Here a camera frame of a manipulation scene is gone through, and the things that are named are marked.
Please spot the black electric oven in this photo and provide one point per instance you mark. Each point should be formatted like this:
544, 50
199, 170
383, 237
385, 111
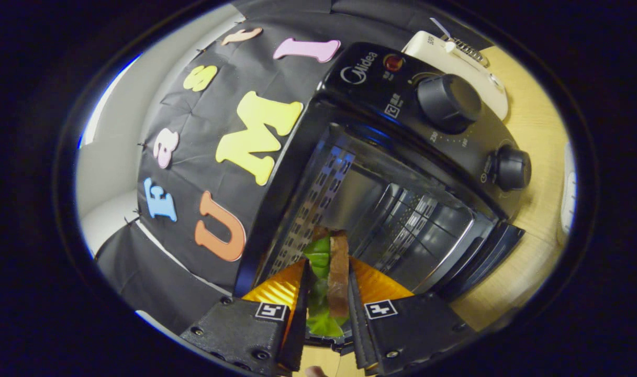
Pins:
381, 131

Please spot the white toaster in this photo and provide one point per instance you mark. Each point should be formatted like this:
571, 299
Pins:
480, 86

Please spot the metal utensil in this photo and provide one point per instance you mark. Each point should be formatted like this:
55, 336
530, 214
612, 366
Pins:
439, 27

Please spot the white square dish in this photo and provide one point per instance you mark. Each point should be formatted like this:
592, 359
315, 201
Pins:
568, 193

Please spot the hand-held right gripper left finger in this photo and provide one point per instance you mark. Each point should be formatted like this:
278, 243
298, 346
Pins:
245, 330

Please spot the green lettuce leaf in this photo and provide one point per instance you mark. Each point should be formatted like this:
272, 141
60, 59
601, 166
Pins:
318, 256

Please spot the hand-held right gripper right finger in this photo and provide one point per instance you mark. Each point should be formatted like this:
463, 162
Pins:
417, 324

